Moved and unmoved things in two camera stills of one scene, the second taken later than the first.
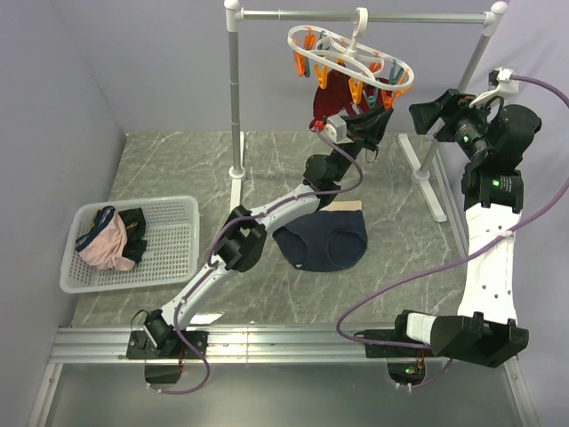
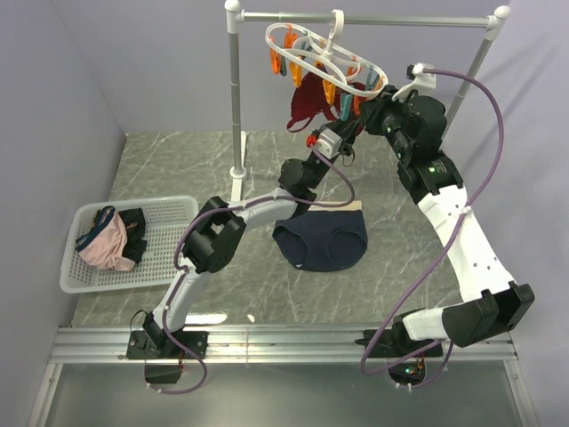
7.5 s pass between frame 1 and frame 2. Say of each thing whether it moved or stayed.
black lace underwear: stayed
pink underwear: stayed
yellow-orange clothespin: moved
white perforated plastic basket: stayed
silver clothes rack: stayed
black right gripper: moved
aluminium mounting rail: stayed
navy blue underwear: stayed
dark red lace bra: moved
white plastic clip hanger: moved
